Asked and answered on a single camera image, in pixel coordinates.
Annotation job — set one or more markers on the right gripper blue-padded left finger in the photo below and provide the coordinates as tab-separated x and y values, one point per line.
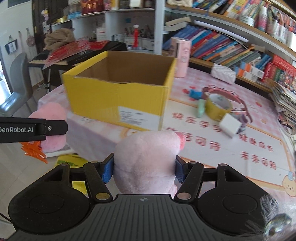
97	175

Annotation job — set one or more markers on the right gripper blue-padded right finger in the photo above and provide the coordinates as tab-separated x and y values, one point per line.
189	175

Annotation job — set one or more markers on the pink heart plush toy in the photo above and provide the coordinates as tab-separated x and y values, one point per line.
145	162

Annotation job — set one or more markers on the white power adapter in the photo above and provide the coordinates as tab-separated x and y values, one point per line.
229	125

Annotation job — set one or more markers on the mint green small device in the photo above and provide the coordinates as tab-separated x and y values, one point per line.
200	108

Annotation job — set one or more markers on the yellow tape roll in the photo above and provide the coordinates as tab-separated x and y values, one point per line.
217	106

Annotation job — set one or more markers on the blue candy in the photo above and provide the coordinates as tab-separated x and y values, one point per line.
195	94

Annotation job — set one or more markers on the purple grey toy car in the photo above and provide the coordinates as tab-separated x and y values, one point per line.
242	119

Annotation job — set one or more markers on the black electric keyboard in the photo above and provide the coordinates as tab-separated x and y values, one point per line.
39	60

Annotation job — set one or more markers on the red packaging sheets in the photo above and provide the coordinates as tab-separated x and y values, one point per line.
71	49

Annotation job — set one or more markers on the yellow cardboard box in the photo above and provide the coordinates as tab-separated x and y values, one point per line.
128	89

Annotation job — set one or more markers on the beige cloth bundle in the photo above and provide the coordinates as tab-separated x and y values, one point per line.
58	38

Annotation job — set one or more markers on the white quilted pouch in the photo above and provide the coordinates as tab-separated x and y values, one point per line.
223	73

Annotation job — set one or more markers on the orange white box lower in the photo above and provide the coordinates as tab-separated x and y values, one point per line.
245	74

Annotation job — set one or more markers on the orange white box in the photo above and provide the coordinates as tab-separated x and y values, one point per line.
251	69
245	74

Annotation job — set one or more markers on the stack of magazines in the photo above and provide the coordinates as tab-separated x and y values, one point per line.
284	101

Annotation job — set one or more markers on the orange white box upper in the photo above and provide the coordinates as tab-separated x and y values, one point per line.
251	69

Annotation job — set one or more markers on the pink cartoon humidifier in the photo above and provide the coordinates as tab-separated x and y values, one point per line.
180	49

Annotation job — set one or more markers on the row of books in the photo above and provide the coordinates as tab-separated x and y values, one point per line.
216	48

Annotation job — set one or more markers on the fortune god figure box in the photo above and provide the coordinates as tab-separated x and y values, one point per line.
91	6

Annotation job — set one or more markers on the red tassel ornament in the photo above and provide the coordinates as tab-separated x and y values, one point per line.
135	37

